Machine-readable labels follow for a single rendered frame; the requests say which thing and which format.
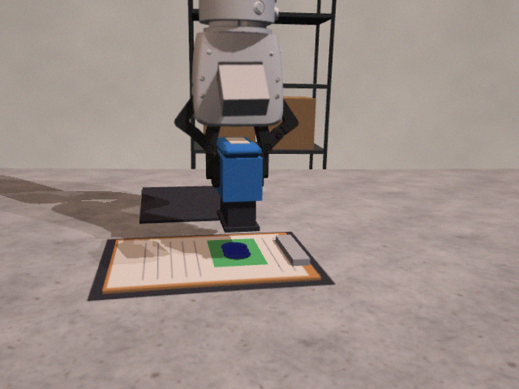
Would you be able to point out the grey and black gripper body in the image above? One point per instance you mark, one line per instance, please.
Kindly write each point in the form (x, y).
(234, 44)

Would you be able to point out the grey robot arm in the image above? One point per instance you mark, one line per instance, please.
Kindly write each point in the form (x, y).
(242, 86)

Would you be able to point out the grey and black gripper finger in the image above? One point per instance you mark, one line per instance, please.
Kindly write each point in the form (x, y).
(267, 140)
(208, 141)

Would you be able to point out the blue self-inking stamp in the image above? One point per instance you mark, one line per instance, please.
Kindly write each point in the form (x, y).
(241, 183)

